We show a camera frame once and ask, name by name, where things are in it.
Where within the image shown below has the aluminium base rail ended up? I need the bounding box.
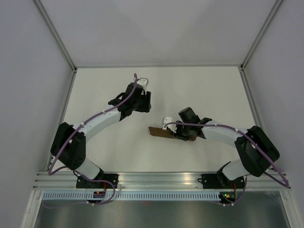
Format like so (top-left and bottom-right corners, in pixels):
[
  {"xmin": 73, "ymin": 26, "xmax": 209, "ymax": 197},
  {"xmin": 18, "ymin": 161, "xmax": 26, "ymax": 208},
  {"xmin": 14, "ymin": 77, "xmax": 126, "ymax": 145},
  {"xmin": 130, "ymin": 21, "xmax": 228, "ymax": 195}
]
[{"xmin": 32, "ymin": 171, "xmax": 291, "ymax": 191}]

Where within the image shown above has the aluminium frame post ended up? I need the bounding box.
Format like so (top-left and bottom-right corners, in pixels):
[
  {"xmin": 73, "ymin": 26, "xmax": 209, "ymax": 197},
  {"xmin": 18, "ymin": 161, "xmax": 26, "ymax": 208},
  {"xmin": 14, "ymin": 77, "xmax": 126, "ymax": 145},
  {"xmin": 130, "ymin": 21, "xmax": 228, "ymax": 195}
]
[
  {"xmin": 239, "ymin": 0, "xmax": 284, "ymax": 71},
  {"xmin": 32, "ymin": 0, "xmax": 77, "ymax": 73}
]

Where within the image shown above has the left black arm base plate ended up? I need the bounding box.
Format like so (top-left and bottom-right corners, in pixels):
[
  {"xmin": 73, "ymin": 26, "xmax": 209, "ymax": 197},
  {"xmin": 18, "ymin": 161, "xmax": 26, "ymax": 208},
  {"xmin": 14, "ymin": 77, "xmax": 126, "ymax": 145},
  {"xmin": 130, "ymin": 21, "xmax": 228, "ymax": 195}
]
[{"xmin": 76, "ymin": 173, "xmax": 119, "ymax": 189}]

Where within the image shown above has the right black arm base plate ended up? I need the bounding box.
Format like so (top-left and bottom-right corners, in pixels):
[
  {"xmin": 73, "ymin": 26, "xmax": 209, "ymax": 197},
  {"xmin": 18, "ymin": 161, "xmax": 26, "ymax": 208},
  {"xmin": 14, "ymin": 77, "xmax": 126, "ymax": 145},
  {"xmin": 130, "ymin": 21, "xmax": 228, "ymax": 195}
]
[{"xmin": 197, "ymin": 173, "xmax": 245, "ymax": 190}]

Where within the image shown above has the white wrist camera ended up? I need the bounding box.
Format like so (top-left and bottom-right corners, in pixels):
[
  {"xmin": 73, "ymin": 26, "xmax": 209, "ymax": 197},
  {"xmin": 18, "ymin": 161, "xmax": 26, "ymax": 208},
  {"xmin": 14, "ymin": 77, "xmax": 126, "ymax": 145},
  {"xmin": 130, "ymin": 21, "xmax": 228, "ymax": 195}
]
[
  {"xmin": 137, "ymin": 78, "xmax": 149, "ymax": 92},
  {"xmin": 162, "ymin": 117, "xmax": 177, "ymax": 133}
]

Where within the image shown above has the white slotted cable duct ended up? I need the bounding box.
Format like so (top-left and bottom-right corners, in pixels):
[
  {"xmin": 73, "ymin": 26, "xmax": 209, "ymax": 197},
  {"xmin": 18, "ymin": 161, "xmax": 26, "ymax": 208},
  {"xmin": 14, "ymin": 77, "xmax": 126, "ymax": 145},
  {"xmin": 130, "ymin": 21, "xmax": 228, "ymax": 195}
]
[{"xmin": 42, "ymin": 190, "xmax": 220, "ymax": 201}]

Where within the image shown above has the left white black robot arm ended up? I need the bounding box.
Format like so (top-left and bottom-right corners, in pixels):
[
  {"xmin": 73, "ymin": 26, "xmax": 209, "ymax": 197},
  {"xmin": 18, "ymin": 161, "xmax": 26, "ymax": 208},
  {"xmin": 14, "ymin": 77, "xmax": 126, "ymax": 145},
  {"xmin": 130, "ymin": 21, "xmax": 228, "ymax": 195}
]
[{"xmin": 50, "ymin": 78, "xmax": 151, "ymax": 188}]

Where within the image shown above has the right aluminium frame post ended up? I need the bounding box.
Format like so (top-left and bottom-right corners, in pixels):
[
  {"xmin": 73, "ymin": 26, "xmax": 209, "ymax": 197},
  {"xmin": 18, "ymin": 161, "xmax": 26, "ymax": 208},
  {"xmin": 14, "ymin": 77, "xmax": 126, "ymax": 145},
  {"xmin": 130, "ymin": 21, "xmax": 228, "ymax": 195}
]
[{"xmin": 239, "ymin": 0, "xmax": 284, "ymax": 71}]

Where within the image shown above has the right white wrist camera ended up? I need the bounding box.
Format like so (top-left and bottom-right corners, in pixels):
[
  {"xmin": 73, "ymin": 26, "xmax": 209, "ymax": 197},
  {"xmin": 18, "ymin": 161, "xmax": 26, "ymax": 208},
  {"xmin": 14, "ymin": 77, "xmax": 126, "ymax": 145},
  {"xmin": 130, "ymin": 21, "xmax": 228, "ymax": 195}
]
[{"xmin": 162, "ymin": 117, "xmax": 177, "ymax": 133}]

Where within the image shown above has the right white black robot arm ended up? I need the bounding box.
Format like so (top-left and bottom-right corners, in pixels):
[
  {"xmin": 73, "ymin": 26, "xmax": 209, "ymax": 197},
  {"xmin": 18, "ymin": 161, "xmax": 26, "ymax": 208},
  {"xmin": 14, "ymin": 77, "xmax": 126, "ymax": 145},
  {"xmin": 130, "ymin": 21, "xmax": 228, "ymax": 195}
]
[{"xmin": 172, "ymin": 107, "xmax": 280, "ymax": 188}]

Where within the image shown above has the brown cloth napkin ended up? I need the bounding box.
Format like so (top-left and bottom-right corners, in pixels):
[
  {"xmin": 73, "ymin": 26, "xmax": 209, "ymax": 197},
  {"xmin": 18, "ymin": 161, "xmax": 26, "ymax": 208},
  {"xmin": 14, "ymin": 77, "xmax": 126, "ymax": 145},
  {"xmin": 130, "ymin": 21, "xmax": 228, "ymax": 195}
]
[{"xmin": 148, "ymin": 126, "xmax": 196, "ymax": 142}]

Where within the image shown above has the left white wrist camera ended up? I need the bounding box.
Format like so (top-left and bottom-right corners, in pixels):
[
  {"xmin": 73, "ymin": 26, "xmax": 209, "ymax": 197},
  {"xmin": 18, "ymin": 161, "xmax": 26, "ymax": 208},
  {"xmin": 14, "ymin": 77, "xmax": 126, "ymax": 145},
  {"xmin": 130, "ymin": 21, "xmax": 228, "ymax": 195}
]
[{"xmin": 137, "ymin": 78, "xmax": 149, "ymax": 92}]

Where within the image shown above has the left aluminium frame post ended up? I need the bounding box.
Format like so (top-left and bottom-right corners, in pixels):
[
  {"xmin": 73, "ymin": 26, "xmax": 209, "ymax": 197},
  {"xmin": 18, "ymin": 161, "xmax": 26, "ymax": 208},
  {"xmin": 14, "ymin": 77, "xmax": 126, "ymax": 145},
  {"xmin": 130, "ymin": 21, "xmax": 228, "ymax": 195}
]
[{"xmin": 32, "ymin": 0, "xmax": 77, "ymax": 73}]

